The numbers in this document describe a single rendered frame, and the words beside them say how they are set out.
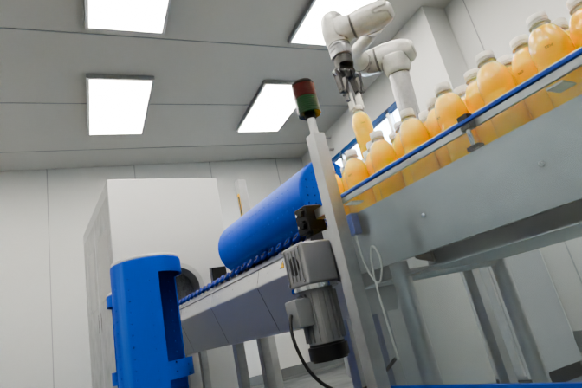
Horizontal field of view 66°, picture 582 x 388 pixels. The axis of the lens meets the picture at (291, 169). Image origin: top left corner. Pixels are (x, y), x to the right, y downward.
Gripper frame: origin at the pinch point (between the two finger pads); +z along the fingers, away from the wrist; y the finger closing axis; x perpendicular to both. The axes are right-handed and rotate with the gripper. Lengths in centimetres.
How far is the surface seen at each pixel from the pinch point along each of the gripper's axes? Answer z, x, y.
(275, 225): 35, -43, 21
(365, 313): 76, 29, 44
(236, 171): -179, -506, -195
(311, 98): 20, 30, 45
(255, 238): 35, -63, 21
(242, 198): -16, -158, -24
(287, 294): 62, -47, 20
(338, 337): 80, 7, 38
